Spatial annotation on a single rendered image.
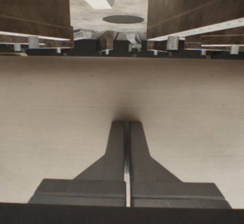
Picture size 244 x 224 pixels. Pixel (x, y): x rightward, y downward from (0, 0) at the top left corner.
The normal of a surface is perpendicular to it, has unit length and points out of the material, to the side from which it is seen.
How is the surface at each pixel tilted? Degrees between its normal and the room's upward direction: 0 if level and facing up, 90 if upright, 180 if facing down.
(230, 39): 90
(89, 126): 90
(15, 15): 90
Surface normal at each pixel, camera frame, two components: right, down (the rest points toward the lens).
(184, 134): 0.03, 0.25
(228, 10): -0.97, 0.04
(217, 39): -0.51, 0.21
